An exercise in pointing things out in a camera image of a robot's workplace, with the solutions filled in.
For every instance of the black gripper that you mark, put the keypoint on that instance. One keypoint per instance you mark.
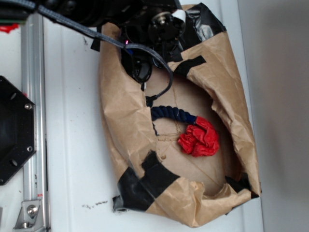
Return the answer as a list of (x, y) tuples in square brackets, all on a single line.
[(161, 34)]

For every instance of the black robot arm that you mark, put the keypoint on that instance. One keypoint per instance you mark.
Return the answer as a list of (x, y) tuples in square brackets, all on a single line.
[(91, 13)]

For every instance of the crumpled red plastic ball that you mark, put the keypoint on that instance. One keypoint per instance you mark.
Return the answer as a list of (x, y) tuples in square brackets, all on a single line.
[(200, 139)]

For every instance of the brown paper bag with tape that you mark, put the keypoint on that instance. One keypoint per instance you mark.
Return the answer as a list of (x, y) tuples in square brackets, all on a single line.
[(153, 175)]

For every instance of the aluminium extrusion rail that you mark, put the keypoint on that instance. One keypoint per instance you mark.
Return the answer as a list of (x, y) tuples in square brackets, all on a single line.
[(35, 170)]

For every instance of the black hexagonal mount plate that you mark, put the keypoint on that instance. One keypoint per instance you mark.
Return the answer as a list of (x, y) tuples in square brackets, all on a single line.
[(17, 132)]

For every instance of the metal corner bracket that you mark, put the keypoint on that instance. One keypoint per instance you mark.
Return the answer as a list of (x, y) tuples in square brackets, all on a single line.
[(30, 218)]

